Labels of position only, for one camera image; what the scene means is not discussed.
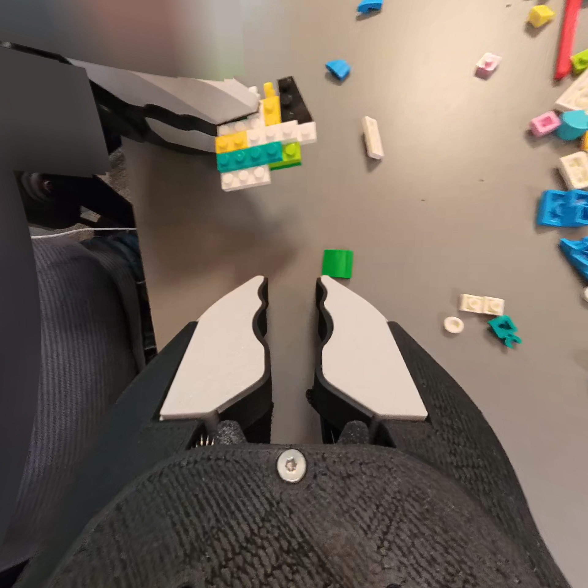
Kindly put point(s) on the blue curved toy brick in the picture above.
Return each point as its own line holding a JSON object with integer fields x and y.
{"x": 369, "y": 5}
{"x": 339, "y": 70}

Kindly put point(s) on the white two-stud toy plate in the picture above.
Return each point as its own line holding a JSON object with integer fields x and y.
{"x": 481, "y": 304}

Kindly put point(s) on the white round toy piece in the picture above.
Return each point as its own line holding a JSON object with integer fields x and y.
{"x": 454, "y": 324}

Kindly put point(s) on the teal toy piece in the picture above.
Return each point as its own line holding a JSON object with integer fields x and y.
{"x": 503, "y": 328}

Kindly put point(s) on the yellow toy brick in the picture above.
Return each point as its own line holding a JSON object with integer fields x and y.
{"x": 540, "y": 15}

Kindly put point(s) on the person's grey sweater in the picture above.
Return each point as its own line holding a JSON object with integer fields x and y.
{"x": 78, "y": 367}

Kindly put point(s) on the multicoloured toy brick assembly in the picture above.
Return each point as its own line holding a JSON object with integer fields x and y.
{"x": 257, "y": 151}

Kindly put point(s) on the white long toy plate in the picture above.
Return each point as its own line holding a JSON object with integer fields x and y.
{"x": 372, "y": 138}

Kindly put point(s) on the person's blue jeans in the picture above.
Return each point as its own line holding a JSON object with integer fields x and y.
{"x": 126, "y": 257}

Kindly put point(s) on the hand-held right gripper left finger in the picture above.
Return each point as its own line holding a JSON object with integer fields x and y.
{"x": 216, "y": 358}

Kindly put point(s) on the lime toy brick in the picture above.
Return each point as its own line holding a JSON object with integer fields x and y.
{"x": 580, "y": 62}

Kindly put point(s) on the black chair base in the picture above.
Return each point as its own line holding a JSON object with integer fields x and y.
{"x": 82, "y": 202}

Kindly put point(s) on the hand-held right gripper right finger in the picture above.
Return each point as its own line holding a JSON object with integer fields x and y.
{"x": 367, "y": 358}

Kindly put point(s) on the pink toy brick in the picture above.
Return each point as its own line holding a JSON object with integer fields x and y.
{"x": 488, "y": 65}

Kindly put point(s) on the pile of colourful toy bricks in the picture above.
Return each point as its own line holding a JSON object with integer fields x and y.
{"x": 565, "y": 206}

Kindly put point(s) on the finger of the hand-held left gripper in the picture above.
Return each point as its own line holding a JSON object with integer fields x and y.
{"x": 193, "y": 94}
{"x": 183, "y": 134}

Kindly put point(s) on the green toy brick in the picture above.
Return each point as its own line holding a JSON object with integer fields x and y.
{"x": 337, "y": 264}

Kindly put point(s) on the red toy stick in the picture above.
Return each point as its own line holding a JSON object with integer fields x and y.
{"x": 568, "y": 41}

